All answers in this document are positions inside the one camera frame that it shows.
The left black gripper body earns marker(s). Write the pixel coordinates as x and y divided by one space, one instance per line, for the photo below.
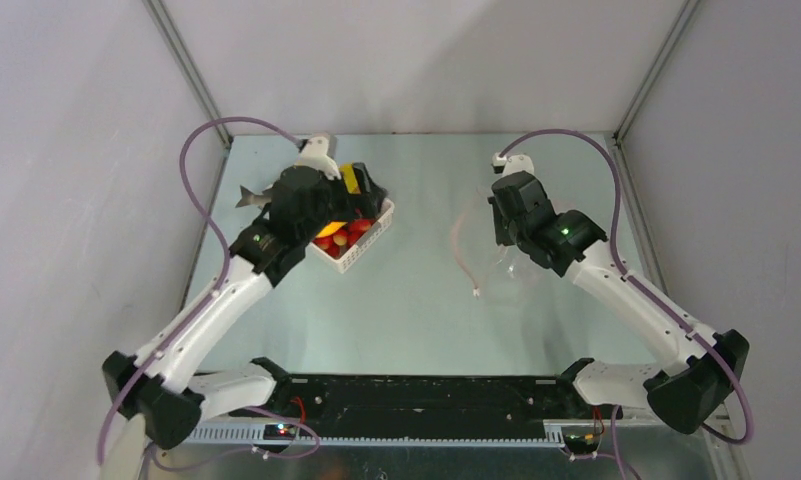
335 202

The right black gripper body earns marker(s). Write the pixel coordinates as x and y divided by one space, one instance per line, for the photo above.
501 223

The grey toy fish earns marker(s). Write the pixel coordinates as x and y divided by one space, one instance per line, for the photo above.
250 198

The clear zip top bag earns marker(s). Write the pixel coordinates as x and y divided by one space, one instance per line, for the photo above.
496 273

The yellow toy mango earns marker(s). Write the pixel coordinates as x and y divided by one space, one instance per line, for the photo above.
351 182

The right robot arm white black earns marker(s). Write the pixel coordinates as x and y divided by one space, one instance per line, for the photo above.
695 368

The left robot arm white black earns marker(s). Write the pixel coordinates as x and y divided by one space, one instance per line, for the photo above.
160 381

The red toy apple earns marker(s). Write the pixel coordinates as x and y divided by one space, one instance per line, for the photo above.
327 245

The white perforated plastic basket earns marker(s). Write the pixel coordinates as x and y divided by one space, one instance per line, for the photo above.
342 257

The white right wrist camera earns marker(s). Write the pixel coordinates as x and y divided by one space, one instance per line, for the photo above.
507 165

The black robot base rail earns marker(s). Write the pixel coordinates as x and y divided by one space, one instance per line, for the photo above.
426 406

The grey slotted cable duct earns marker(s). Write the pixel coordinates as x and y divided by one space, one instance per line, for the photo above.
222 433

